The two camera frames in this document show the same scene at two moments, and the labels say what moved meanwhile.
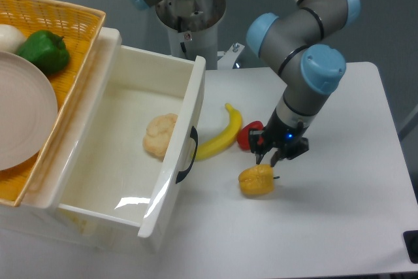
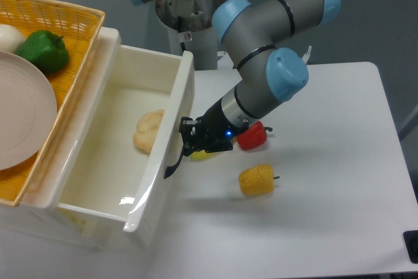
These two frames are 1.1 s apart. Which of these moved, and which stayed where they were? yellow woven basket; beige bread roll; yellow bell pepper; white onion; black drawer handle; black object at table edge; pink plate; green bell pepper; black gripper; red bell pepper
Moved: black drawer handle; black gripper; beige bread roll
Stayed: yellow bell pepper; black object at table edge; white onion; yellow woven basket; green bell pepper; pink plate; red bell pepper
